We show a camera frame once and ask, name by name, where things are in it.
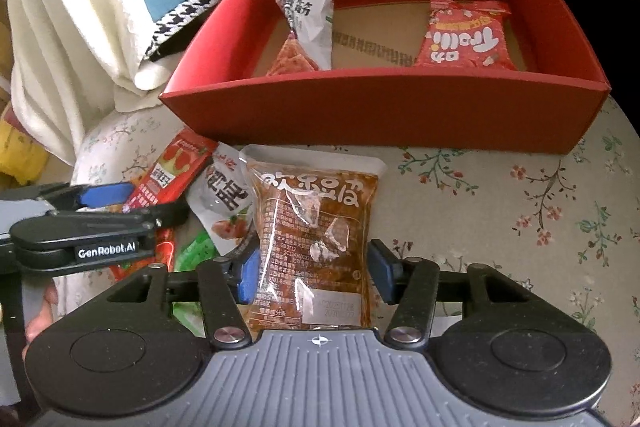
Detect red cardboard box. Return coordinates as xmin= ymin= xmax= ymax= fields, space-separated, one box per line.
xmin=159 ymin=0 xmax=612 ymax=155

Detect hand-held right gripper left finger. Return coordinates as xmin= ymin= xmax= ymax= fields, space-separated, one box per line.
xmin=107 ymin=249 xmax=262 ymax=351

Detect floral cloth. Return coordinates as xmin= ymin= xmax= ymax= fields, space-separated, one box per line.
xmin=50 ymin=97 xmax=640 ymax=408

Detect yellow bag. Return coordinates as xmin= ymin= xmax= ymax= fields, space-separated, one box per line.
xmin=0 ymin=104 xmax=51 ymax=185

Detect white grey snack packet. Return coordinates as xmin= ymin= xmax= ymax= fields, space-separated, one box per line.
xmin=267 ymin=0 xmax=340 ymax=75

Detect person's left hand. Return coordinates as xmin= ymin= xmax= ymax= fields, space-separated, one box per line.
xmin=24 ymin=282 xmax=58 ymax=348

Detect red white-lettered snack packet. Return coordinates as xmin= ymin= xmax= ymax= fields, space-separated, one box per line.
xmin=414 ymin=0 xmax=517 ymax=70

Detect white blanket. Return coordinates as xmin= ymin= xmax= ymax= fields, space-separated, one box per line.
xmin=7 ymin=0 xmax=178 ymax=168

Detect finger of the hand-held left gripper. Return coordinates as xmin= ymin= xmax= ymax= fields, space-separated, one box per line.
xmin=35 ymin=183 xmax=137 ymax=212
xmin=9 ymin=201 xmax=189 ymax=278

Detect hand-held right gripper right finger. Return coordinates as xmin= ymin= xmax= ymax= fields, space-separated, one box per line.
xmin=369 ymin=239 xmax=532 ymax=353

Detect green snack packet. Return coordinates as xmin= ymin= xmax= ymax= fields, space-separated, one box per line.
xmin=172 ymin=229 xmax=221 ymax=333

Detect brown translucent snack packet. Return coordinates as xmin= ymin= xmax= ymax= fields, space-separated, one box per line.
xmin=239 ymin=144 xmax=388 ymax=333

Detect red yellow-label snack packet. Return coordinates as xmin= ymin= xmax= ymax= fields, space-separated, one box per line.
xmin=122 ymin=129 xmax=213 ymax=212

